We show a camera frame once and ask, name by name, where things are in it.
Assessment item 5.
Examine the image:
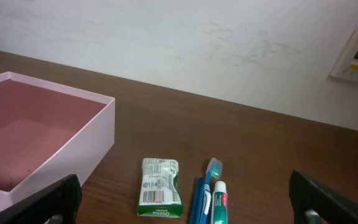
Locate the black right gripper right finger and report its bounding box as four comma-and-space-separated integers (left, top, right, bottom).
289, 170, 358, 224

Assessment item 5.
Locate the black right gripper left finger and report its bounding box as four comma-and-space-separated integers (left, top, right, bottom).
0, 174, 82, 224

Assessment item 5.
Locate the green white soap packet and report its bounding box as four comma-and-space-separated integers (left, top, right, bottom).
137, 158, 183, 218

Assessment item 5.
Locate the pink open box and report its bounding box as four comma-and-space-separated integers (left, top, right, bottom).
0, 72, 115, 212

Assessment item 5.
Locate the green white toothpaste tube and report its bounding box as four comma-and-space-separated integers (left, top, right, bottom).
211, 181, 228, 224

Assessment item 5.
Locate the blue white toothbrush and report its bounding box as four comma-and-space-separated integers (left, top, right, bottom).
198, 157, 223, 224

